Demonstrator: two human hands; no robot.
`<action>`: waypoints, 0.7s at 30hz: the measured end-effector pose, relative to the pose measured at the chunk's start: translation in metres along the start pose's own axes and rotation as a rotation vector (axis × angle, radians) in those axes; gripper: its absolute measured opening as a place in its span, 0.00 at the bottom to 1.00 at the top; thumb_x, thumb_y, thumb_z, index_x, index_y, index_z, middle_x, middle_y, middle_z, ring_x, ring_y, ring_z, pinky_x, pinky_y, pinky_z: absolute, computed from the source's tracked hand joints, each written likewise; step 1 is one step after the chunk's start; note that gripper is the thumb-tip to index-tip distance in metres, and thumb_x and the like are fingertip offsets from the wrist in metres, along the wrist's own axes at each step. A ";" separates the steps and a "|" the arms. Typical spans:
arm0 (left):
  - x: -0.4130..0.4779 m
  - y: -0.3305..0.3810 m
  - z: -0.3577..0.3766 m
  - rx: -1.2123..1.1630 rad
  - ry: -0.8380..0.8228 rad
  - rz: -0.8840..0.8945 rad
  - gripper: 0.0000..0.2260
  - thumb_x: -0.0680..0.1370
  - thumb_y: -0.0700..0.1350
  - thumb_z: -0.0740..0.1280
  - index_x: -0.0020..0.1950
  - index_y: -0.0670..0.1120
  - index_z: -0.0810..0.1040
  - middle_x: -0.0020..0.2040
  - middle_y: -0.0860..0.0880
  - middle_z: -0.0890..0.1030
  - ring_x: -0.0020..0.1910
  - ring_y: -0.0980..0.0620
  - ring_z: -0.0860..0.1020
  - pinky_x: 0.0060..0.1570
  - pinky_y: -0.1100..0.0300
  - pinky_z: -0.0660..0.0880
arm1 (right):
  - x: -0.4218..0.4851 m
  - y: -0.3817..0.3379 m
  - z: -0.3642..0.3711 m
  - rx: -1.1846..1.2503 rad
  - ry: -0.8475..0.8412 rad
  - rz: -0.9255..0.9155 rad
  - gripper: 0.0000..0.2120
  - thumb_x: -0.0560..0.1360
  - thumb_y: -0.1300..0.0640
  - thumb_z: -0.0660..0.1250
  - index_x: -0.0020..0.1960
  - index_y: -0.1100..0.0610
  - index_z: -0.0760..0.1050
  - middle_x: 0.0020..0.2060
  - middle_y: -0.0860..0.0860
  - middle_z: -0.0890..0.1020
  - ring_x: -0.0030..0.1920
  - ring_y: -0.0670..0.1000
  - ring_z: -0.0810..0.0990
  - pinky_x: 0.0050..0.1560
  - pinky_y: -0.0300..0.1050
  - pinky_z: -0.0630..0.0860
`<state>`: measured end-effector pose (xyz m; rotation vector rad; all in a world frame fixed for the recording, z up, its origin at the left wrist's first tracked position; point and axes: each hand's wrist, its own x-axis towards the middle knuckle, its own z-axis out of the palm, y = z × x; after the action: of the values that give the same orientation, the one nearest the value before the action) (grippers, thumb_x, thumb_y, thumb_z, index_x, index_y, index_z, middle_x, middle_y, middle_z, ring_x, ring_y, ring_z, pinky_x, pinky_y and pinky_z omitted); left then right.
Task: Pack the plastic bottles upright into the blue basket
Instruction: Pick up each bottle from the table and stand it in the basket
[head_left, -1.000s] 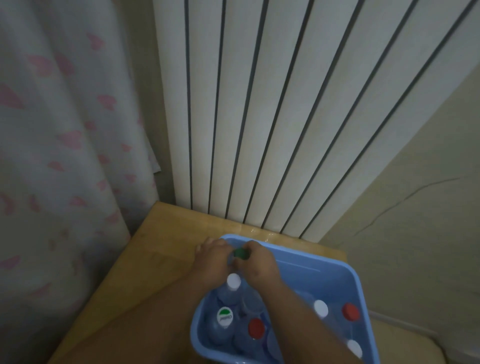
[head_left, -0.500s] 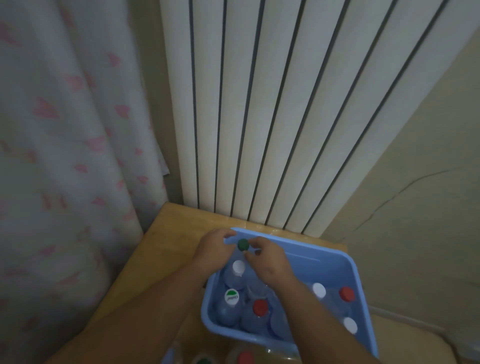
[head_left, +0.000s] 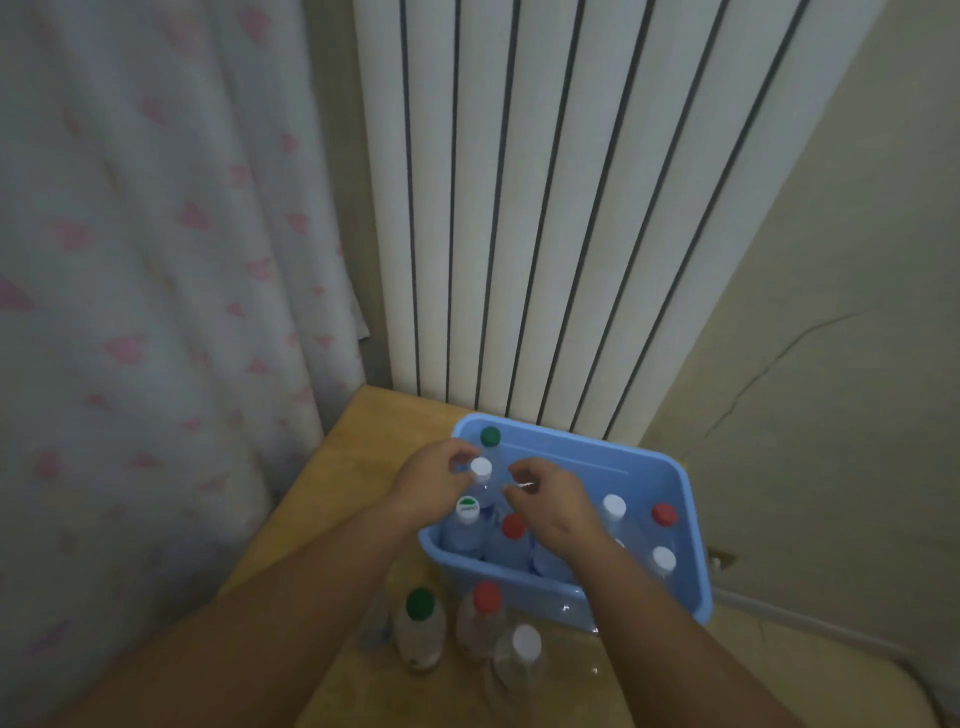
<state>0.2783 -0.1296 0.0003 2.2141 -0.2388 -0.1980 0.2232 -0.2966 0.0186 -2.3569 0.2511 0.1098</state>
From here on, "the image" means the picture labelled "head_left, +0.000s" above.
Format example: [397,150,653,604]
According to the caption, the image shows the tall bottle with white cap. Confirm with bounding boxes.
[532,543,575,583]

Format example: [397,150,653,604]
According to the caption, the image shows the white baseboard strip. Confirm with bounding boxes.
[708,588,920,669]

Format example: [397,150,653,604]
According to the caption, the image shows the person's left forearm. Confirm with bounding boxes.
[59,494,429,728]

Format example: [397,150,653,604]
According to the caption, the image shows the wooden table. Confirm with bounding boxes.
[217,383,721,728]

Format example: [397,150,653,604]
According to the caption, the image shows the small blue cap bottle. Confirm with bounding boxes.
[358,592,395,654]

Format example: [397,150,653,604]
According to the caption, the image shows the person's left hand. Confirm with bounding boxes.
[389,438,485,530]

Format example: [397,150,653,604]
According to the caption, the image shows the person's right hand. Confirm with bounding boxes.
[507,457,616,564]

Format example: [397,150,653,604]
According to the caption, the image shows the white cap red label bottle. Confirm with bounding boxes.
[596,493,631,541]

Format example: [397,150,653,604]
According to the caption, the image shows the person's right forearm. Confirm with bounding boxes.
[581,536,808,728]

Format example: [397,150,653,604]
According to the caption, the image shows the white ribbed radiator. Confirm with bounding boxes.
[352,0,890,445]

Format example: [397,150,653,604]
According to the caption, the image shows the blue plastic bin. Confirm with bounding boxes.
[417,412,714,631]

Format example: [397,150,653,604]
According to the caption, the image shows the pink heart print curtain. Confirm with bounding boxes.
[0,0,369,728]

